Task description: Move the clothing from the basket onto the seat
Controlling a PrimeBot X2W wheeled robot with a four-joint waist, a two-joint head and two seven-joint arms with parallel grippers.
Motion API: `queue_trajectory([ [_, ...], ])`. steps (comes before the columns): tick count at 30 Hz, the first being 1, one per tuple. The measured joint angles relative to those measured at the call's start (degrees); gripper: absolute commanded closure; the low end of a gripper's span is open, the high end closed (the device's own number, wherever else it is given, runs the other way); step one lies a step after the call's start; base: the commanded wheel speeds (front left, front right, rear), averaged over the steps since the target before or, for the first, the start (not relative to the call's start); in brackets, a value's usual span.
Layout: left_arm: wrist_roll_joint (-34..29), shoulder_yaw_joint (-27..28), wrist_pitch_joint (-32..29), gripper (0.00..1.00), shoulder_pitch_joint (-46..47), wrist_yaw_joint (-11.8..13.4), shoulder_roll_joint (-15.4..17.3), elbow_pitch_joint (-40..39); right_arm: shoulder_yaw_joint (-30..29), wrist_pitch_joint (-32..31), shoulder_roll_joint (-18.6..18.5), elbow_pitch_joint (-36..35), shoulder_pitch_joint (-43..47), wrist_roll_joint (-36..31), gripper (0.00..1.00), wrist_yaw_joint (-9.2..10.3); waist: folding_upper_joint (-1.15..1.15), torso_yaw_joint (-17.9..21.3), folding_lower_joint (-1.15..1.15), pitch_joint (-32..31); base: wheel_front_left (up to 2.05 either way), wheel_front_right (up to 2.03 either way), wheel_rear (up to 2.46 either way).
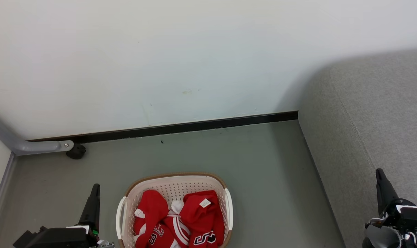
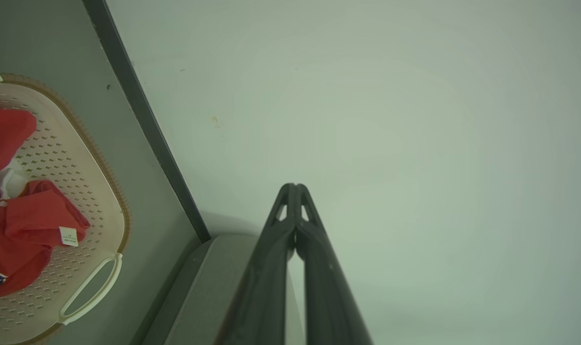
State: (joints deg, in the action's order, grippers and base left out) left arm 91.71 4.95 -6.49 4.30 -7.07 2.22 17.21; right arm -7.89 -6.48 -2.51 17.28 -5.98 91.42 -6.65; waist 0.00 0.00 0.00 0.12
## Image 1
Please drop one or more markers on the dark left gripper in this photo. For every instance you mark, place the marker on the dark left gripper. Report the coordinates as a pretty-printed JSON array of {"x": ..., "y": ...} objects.
[{"x": 57, "y": 238}]

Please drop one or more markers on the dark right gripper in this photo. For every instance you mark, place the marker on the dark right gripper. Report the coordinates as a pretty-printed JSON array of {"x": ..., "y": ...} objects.
[{"x": 409, "y": 215}]

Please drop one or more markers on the red garment with number three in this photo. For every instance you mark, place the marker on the red garment with number three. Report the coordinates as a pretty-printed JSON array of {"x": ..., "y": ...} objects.
[{"x": 151, "y": 206}]

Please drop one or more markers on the red jersey with white stripes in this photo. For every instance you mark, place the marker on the red jersey with white stripes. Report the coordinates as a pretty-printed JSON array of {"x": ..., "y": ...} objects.
[{"x": 201, "y": 217}]

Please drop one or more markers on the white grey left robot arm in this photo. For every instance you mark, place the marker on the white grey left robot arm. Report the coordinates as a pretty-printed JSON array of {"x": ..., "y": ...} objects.
[{"x": 105, "y": 244}]

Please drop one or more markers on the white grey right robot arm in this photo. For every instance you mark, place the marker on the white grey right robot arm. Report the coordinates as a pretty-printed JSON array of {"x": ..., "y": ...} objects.
[{"x": 380, "y": 237}]

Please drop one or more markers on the grey fabric sofa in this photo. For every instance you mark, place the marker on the grey fabric sofa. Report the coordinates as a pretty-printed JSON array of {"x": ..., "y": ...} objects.
[{"x": 366, "y": 120}]

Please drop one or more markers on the black caster wheel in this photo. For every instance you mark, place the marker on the black caster wheel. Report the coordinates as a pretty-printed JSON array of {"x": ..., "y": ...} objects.
[{"x": 76, "y": 151}]

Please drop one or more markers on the cream perforated plastic laundry basket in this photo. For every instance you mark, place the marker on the cream perforated plastic laundry basket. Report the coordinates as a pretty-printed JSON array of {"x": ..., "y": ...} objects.
[{"x": 174, "y": 184}]

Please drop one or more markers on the grey metal frame leg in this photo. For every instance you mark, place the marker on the grey metal frame leg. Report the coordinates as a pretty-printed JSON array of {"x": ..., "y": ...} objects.
[{"x": 29, "y": 147}]

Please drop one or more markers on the grey wall baseboard strip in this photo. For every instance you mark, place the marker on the grey wall baseboard strip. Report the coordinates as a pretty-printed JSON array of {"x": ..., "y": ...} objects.
[{"x": 0, "y": 196}]

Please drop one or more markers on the black wall baseboard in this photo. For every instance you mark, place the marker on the black wall baseboard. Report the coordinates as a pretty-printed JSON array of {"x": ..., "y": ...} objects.
[{"x": 181, "y": 127}]

